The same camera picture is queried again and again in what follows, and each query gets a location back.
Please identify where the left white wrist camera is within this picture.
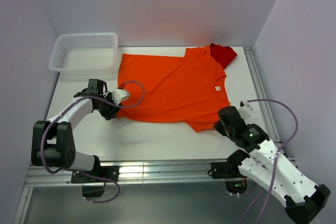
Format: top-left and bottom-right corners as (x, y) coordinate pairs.
(112, 89), (130, 105)

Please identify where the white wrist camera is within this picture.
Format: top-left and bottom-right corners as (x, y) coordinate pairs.
(112, 89), (130, 105)
(238, 101), (253, 120)

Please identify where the aluminium front rail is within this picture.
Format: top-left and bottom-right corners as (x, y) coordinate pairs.
(24, 159), (226, 188)

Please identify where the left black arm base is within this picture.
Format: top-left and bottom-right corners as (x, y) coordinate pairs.
(70, 166), (121, 201)

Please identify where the orange t-shirt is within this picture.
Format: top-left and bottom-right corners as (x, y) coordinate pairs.
(118, 46), (230, 132)

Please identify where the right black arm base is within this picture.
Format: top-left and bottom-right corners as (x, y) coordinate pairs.
(207, 162), (247, 194)

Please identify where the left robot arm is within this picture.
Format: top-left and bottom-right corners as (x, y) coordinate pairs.
(31, 79), (130, 182)

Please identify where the white perforated plastic basket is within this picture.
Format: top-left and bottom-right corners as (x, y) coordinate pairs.
(49, 33), (118, 76)

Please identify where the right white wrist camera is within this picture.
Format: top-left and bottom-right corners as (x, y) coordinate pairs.
(238, 101), (253, 120)

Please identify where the red folded t-shirt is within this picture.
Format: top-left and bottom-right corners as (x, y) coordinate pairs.
(209, 43), (237, 70)

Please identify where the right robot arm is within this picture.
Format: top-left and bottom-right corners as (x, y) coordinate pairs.
(211, 106), (331, 223)

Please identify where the aluminium side rail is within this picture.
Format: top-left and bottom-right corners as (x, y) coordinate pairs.
(243, 47), (281, 143)

